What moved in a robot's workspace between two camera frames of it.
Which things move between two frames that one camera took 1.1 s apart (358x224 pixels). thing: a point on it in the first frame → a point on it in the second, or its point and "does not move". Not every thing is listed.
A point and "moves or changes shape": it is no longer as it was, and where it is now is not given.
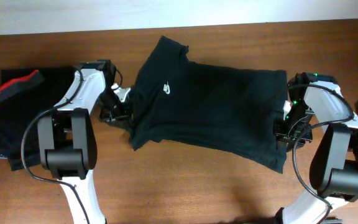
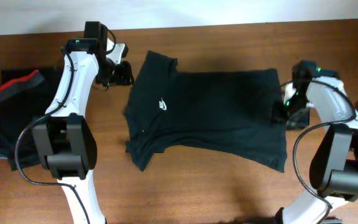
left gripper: x=114 y=115 → x=124 y=73
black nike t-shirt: x=236 y=111 moves or changes shape
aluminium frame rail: x=332 y=221 does not move
